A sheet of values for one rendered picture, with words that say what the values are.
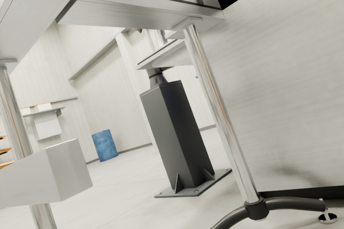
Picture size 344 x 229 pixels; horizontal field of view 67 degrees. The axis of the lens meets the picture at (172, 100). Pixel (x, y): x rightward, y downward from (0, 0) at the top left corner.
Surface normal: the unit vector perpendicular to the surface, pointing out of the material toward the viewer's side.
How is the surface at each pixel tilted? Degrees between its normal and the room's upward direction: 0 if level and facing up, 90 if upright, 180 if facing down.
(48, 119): 90
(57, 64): 90
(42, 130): 90
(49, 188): 90
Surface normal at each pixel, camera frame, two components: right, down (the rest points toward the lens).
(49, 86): 0.65, -0.29
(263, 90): -0.63, 0.17
